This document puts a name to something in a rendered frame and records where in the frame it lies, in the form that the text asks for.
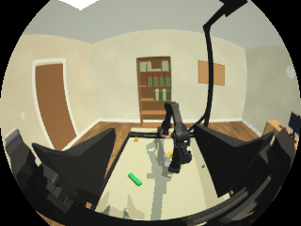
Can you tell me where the white cube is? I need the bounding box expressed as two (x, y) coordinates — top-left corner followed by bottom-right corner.
(165, 156), (172, 167)

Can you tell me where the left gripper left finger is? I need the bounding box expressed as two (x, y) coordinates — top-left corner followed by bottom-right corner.
(31, 128), (116, 205)

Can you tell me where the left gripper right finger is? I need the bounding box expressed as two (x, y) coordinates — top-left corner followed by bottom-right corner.
(193, 124), (274, 198)

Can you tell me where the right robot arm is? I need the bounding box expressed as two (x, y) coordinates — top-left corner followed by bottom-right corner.
(161, 102), (192, 165)

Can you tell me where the green rectangular bar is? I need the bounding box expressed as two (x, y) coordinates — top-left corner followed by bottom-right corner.
(128, 173), (142, 186)

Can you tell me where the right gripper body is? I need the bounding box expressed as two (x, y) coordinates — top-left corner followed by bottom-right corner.
(168, 151), (181, 173)

